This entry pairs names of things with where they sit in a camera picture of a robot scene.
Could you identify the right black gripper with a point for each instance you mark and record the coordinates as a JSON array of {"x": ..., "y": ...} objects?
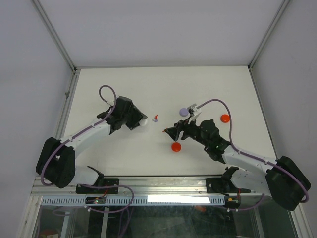
[{"x": 182, "y": 125}]

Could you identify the white charging case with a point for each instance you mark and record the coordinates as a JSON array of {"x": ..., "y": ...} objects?
[{"x": 143, "y": 122}]

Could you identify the small green-lit circuit board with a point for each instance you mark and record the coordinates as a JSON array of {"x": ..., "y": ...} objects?
[{"x": 95, "y": 200}]

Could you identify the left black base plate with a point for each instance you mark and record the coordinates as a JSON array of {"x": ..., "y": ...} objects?
[{"x": 112, "y": 182}]

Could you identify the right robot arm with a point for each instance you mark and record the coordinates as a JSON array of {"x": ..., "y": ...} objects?
[{"x": 281, "y": 179}]

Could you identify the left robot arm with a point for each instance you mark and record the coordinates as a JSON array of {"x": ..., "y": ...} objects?
[{"x": 57, "y": 161}]

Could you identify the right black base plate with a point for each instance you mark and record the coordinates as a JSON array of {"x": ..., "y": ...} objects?
[{"x": 214, "y": 185}]

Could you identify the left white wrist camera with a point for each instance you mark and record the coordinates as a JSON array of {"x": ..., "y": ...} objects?
[{"x": 109, "y": 101}]

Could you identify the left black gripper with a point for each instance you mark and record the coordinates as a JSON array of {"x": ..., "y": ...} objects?
[{"x": 137, "y": 116}]

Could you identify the slotted cable duct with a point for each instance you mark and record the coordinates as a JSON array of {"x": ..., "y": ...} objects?
[{"x": 151, "y": 200}]

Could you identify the aluminium front rail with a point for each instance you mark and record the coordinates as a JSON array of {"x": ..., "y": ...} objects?
[{"x": 164, "y": 185}]

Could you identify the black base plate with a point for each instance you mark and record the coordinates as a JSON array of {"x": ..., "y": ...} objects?
[
  {"x": 214, "y": 185},
  {"x": 112, "y": 182}
]

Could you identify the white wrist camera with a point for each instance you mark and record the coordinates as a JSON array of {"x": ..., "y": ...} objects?
[
  {"x": 109, "y": 101},
  {"x": 194, "y": 112}
]

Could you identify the red charging case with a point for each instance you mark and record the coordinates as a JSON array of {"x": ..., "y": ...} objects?
[
  {"x": 176, "y": 147},
  {"x": 225, "y": 118}
]

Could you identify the purple charging case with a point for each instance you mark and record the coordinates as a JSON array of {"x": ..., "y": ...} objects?
[{"x": 184, "y": 112}]

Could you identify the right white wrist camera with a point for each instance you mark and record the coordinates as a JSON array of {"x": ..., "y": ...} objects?
[{"x": 194, "y": 112}]

